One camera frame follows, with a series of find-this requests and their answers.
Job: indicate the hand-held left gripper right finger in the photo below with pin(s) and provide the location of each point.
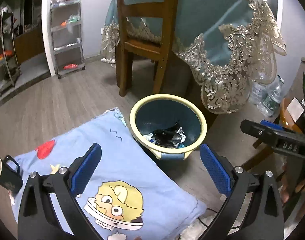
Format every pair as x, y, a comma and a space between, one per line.
215, 172

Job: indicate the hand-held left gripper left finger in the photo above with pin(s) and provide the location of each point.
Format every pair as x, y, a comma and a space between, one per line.
86, 170

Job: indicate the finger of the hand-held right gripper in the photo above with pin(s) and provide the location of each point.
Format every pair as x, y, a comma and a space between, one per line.
270, 125
267, 136

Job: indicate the black plastic bag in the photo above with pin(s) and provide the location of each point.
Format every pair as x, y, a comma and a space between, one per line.
163, 135

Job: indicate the blue yellow-rimmed trash bin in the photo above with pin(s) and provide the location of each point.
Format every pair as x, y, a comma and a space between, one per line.
155, 115

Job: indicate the person's right hand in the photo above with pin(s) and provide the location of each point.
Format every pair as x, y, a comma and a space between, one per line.
285, 192

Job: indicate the white paper card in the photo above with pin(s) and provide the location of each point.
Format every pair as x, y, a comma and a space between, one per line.
295, 108

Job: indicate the wooden stool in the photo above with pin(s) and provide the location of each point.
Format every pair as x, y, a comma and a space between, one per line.
282, 115

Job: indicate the clear plastic bottle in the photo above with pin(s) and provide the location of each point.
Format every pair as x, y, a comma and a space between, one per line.
272, 97
257, 90

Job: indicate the blue printed blanket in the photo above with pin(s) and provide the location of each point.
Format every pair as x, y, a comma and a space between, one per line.
132, 160

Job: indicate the white fluffy rug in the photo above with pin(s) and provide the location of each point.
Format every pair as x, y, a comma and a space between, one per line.
192, 228

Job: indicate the black mug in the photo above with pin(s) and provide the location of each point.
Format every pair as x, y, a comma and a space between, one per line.
10, 180

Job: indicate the red snack bag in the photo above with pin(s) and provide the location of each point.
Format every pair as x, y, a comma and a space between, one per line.
70, 67

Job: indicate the white power strip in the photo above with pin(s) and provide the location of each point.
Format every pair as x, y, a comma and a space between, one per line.
108, 60

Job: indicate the grey rolling cart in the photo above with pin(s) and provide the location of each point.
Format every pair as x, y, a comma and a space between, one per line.
67, 47

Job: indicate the teal lace-trimmed tablecloth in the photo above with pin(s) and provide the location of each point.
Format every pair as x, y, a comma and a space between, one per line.
205, 17

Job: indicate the metal shelf rack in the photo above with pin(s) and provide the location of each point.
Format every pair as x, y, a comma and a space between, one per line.
7, 65

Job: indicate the wooden chair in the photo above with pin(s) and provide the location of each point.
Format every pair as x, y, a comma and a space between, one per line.
167, 30

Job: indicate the small orange toy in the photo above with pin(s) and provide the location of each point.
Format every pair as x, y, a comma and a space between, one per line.
63, 24

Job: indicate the green plastic packet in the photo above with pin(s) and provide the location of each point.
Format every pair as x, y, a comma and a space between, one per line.
73, 19

